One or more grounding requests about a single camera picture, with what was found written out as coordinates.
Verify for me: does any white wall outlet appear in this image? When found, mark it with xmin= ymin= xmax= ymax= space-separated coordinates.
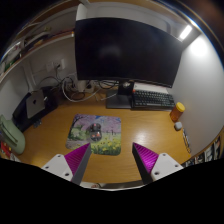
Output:
xmin=53 ymin=58 xmax=67 ymax=71

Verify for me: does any flower landscape print mouse pad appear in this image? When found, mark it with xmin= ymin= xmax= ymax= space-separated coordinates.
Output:
xmin=65 ymin=113 xmax=123 ymax=157

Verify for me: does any white power strip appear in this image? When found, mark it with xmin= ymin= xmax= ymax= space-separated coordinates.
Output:
xmin=77 ymin=79 xmax=94 ymax=94

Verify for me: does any white strip light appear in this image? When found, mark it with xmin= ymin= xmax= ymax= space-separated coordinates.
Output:
xmin=179 ymin=24 xmax=194 ymax=41

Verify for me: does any black pen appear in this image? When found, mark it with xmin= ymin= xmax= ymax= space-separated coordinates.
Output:
xmin=181 ymin=128 xmax=193 ymax=154

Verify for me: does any black cable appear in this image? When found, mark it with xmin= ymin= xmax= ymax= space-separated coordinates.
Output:
xmin=64 ymin=76 xmax=87 ymax=101

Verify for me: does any wooden wall shelf unit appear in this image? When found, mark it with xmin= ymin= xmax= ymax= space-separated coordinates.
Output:
xmin=0 ymin=4 xmax=79 ymax=81

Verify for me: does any black keyboard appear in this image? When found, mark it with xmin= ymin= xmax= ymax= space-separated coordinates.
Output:
xmin=131 ymin=89 xmax=177 ymax=111

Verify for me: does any pale green object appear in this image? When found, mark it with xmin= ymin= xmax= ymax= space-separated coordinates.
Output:
xmin=0 ymin=114 xmax=27 ymax=155

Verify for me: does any white keyboard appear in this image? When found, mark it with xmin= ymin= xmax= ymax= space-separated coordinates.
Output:
xmin=133 ymin=82 xmax=170 ymax=95

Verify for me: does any black computer monitor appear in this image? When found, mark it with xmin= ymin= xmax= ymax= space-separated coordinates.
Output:
xmin=73 ymin=17 xmax=184 ymax=110

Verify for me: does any amber jar with yellow lid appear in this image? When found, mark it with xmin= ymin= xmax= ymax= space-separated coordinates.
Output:
xmin=169 ymin=101 xmax=186 ymax=123

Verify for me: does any transparent computer mouse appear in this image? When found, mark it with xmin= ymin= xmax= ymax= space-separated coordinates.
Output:
xmin=87 ymin=122 xmax=103 ymax=142

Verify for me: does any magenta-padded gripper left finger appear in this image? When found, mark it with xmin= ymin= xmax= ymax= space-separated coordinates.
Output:
xmin=41 ymin=142 xmax=92 ymax=186

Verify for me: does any white cable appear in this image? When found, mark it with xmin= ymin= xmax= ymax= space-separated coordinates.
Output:
xmin=61 ymin=78 xmax=102 ymax=103

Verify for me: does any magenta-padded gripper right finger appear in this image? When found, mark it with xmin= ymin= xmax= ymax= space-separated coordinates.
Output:
xmin=131 ymin=142 xmax=184 ymax=185

